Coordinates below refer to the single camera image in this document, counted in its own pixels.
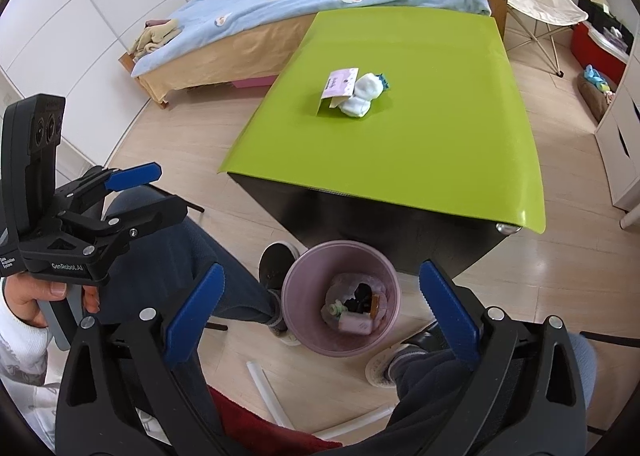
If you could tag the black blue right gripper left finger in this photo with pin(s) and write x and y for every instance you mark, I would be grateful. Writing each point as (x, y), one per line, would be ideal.
(96, 414)

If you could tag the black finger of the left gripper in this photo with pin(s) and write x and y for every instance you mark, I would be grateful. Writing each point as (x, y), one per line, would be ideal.
(115, 234)

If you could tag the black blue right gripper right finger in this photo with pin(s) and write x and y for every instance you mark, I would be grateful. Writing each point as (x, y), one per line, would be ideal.
(524, 396)

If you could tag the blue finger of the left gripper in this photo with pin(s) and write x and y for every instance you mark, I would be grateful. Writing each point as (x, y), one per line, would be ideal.
(130, 178)

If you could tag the wooden clothespin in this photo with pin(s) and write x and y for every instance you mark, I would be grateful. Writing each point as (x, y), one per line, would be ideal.
(375, 306)

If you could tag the black sock bundle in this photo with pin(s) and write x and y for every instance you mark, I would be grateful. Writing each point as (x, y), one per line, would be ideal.
(361, 301)

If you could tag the green white tape roll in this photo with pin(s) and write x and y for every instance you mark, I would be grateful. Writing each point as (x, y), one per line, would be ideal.
(336, 309)

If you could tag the white cardboard box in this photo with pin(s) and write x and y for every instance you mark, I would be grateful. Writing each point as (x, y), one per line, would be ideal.
(355, 323)

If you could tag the pink trash bin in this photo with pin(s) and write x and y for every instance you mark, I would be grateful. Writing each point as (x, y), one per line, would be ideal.
(332, 271)

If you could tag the person's left hand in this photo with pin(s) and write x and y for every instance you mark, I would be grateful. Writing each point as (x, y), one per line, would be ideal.
(23, 293)

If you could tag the black office chair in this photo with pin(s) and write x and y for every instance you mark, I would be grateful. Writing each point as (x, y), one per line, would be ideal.
(615, 340)

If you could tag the black right shoe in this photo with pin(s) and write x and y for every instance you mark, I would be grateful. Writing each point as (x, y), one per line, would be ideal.
(379, 370)

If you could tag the black shoe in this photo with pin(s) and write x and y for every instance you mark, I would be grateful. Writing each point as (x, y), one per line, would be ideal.
(274, 265)
(379, 370)

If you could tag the black left shoe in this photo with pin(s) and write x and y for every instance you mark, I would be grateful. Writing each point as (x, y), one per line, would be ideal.
(274, 265)

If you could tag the folded beige blanket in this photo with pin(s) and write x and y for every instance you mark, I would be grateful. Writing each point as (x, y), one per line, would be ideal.
(155, 35)

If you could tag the bed with blue duvet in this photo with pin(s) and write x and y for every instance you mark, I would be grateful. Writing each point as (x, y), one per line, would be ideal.
(247, 41)

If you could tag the purple paper card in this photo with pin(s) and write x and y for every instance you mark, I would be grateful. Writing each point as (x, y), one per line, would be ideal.
(339, 90)

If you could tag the white sock bundle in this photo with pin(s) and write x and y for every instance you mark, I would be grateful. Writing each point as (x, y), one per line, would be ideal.
(367, 88)

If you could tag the white drawer cabinet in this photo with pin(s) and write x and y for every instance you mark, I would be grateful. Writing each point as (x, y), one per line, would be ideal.
(618, 138)

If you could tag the green coffee table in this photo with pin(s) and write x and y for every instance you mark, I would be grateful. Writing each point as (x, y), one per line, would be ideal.
(444, 165)

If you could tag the blue toy in pet bed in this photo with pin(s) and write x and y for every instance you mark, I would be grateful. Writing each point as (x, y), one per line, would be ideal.
(596, 79)

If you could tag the red storage box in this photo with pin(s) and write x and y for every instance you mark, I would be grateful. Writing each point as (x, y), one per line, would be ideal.
(589, 53)

